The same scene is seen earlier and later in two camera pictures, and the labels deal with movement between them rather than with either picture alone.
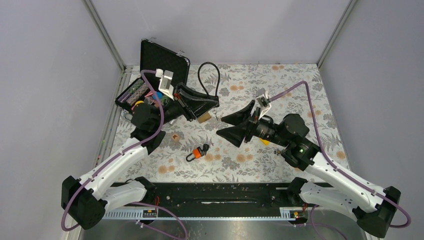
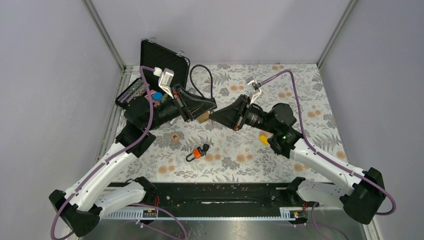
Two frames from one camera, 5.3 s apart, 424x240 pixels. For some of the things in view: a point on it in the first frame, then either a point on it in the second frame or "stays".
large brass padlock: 204,117 stays
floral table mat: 192,152 stays
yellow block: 266,142 stays
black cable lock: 216,96 → 211,79
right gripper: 236,134 → 233,116
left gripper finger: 200,107 stays
